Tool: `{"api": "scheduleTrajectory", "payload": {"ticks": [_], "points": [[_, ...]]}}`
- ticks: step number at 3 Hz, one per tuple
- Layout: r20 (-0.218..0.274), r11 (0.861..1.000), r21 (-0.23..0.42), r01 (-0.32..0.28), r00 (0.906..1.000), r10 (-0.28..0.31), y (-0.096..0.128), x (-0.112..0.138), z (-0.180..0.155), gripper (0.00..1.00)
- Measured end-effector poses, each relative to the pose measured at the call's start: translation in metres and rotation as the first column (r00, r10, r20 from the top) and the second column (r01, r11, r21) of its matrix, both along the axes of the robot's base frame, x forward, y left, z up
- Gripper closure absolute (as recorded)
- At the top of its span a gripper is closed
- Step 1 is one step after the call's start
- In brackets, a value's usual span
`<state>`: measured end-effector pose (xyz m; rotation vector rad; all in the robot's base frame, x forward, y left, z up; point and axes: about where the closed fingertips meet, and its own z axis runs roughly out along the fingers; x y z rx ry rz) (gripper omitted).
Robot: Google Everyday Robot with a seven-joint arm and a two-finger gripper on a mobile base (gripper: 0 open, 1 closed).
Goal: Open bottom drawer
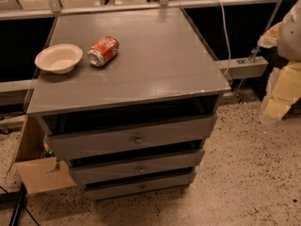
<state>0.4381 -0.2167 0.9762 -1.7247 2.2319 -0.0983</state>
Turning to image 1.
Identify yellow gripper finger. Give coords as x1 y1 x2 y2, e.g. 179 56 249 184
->
258 22 282 48
260 61 301 124

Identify grey bottom drawer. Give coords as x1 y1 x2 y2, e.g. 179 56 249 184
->
84 169 196 201

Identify grey drawer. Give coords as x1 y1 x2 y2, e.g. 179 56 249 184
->
47 114 217 160
84 169 196 201
70 149 204 185

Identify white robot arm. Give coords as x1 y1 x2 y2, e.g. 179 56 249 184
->
258 0 301 124

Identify grey drawer cabinet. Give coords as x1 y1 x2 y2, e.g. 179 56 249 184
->
28 8 229 192

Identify grey top drawer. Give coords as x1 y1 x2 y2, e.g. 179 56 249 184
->
47 114 217 160

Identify grey middle drawer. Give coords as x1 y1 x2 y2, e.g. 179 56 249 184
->
70 149 204 185

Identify orange soda can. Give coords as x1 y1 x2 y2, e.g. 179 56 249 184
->
87 36 119 67

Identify white paper bowl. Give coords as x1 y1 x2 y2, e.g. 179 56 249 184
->
35 44 83 74

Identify brown cardboard box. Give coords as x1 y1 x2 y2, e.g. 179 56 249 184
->
12 117 76 194

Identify black floor stand bar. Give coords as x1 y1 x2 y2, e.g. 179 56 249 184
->
0 184 27 226

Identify grey metal rail frame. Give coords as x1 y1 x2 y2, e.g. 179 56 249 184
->
0 0 291 106

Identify white cable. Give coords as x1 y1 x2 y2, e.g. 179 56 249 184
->
206 0 234 84

